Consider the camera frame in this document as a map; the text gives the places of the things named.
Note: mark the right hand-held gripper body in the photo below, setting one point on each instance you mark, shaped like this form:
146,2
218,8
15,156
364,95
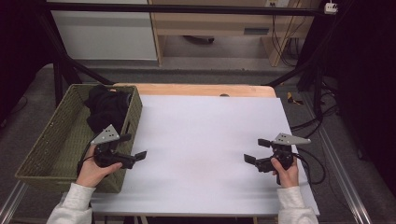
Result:
286,140

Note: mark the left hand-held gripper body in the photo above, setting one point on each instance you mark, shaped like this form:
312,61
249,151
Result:
106,137

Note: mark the black knit vest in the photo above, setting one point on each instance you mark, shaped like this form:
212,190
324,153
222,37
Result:
106,109

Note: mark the green woven basket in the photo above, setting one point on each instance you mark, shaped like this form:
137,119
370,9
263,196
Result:
62,146

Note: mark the person's right hand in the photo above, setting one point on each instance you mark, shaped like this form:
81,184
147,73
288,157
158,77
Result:
289,177

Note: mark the person's left hand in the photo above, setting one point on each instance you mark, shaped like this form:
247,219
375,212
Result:
88,174

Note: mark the yellow black tape piece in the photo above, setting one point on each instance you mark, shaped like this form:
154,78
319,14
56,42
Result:
293,99

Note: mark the white table sheet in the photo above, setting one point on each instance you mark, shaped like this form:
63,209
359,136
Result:
199,133

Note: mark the white cabinet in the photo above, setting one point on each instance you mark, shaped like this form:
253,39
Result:
106,37

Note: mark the dark object under desk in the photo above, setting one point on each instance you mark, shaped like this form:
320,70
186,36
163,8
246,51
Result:
199,39

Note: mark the light wooden desk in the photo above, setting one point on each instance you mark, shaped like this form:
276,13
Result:
211,21

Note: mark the aluminium rail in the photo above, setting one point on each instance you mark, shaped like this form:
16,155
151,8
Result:
11,202
342,177

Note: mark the black metal frame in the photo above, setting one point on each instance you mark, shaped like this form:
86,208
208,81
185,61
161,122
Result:
186,8

